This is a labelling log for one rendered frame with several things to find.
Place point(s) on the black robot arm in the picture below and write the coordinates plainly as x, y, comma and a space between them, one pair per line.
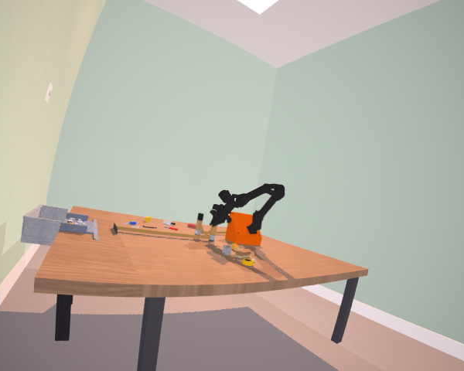
241, 200

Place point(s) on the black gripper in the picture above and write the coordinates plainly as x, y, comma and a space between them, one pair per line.
221, 218

